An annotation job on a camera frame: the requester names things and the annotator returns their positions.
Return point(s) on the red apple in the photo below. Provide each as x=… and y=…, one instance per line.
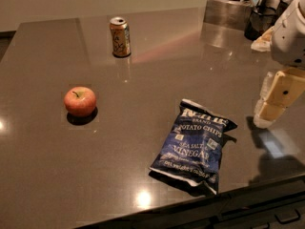
x=80, y=101

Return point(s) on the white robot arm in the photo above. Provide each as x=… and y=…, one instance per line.
x=281, y=89

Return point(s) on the blue potato chip bag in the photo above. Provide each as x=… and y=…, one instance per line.
x=193, y=148

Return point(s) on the black mesh cup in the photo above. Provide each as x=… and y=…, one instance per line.
x=261, y=18

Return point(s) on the black drawer handle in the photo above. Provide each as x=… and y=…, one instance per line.
x=288, y=217

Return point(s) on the white crumpled napkin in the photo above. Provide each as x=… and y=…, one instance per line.
x=263, y=42

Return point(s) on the orange soda can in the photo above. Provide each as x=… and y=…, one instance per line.
x=121, y=43

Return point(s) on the steel snack dispenser base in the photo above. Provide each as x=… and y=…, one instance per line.
x=227, y=13

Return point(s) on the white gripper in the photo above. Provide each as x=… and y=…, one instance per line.
x=290, y=43

